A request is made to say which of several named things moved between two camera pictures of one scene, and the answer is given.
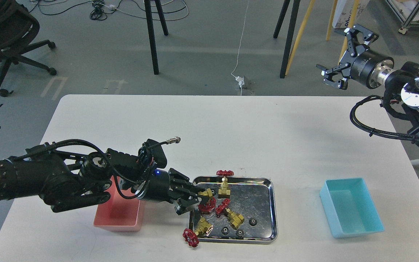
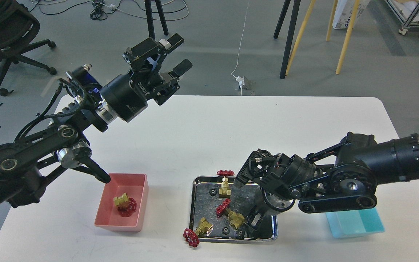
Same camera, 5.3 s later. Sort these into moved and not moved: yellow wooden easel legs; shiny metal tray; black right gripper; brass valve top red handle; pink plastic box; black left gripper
Moved: black left gripper; black right gripper
Not moved: shiny metal tray; brass valve top red handle; yellow wooden easel legs; pink plastic box
